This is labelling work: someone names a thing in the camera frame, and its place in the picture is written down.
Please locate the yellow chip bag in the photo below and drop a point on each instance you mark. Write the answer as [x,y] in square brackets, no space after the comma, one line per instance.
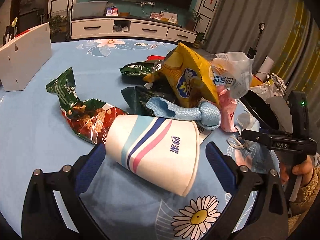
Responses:
[188,75]

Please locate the leafy plant near door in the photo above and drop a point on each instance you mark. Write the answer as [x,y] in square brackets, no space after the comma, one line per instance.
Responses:
[59,28]

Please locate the grey sofa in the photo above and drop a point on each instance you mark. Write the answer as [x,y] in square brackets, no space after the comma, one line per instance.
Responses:
[282,112]

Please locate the white paper roll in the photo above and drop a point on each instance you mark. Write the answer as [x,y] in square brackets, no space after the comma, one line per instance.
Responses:
[265,69]

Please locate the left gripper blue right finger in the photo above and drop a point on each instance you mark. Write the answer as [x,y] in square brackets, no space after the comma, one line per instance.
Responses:
[223,166]

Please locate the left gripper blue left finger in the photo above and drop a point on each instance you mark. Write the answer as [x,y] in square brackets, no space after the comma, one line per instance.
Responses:
[89,169]

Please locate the upright vacuum cleaner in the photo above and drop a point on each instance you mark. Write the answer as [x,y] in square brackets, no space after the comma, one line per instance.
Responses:
[253,49]

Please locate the white striped paper cup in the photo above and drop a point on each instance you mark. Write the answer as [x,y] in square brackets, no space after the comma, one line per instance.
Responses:
[164,152]

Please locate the dark green snack bag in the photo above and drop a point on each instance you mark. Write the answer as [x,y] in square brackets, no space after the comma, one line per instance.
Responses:
[137,97]

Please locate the face mask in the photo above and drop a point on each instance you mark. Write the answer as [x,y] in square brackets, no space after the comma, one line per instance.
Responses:
[246,123]

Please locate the potted plant on cabinet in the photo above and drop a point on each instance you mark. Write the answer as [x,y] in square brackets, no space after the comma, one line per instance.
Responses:
[193,18]

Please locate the white storage box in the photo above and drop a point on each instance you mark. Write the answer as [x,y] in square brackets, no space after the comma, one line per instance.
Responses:
[24,56]

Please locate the blue knotted cloth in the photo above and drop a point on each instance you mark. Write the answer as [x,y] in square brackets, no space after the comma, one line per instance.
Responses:
[206,114]

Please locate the white plastic sack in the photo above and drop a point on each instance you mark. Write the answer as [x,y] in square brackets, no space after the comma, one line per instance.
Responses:
[273,87]

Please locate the right hand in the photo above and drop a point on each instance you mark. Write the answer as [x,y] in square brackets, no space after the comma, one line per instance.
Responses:
[305,169]

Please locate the white tv cabinet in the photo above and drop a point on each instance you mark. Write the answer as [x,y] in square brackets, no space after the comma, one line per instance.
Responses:
[109,27]

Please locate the green red snack wrapper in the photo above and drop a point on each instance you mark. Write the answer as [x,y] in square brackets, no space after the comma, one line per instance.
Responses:
[91,119]

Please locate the potted plant by curtain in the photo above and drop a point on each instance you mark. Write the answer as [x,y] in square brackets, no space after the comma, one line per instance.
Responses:
[199,40]

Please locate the clear plastic bread bag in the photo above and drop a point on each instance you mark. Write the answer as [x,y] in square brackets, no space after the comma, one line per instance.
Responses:
[233,70]

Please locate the black trash bin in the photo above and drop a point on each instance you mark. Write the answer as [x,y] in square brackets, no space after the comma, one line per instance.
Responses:
[260,110]

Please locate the green foil snack bag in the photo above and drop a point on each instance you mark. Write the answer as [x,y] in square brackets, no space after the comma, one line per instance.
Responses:
[138,68]

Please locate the pink snack wrapper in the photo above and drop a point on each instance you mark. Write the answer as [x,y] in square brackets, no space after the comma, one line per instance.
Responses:
[227,109]

